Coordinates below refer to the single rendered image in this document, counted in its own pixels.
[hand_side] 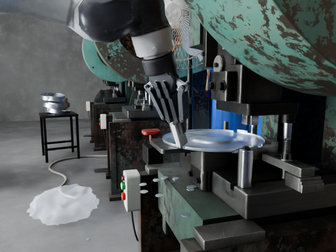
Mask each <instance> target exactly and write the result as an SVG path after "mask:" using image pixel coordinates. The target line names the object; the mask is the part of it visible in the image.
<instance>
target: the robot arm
mask: <svg viewBox="0 0 336 252"><path fill-rule="evenodd" d="M0 14H14V15H26V16H30V17H34V18H38V19H42V20H45V21H49V22H53V23H57V24H61V25H65V26H67V27H69V28H71V29H72V30H73V31H75V32H76V33H77V34H79V35H80V36H81V37H83V38H84V39H87V40H89V41H92V42H104V43H112V42H114V41H116V40H118V39H120V38H122V37H123V36H125V35H127V34H128V33H129V34H130V36H131V39H132V42H133V46H134V49H135V52H136V56H138V57H139V58H142V57H143V59H142V61H141V62H142V65H143V68H144V71H145V74H146V75H147V76H149V82H148V83H147V84H146V85H144V88H145V90H146V91H147V92H148V94H149V95H150V98H151V100H152V102H153V104H154V106H155V108H156V110H157V112H158V114H159V116H160V118H161V119H162V120H166V121H167V122H168V123H169V127H170V130H171V132H172V133H173V136H174V140H175V143H176V146H177V147H178V148H182V147H183V146H184V145H185V144H186V143H187V142H188V140H187V137H186V133H185V132H186V127H185V124H184V121H185V120H187V119H188V118H189V117H190V114H189V92H188V91H189V88H190V83H189V82H188V81H187V82H183V81H182V80H180V76H179V75H178V73H177V71H176V69H177V62H176V58H175V54H174V52H173V51H172V50H171V49H172V48H174V46H175V41H174V37H173V33H172V29H171V25H170V24H169V21H168V19H167V17H166V13H165V3H164V0H0Z"/></svg>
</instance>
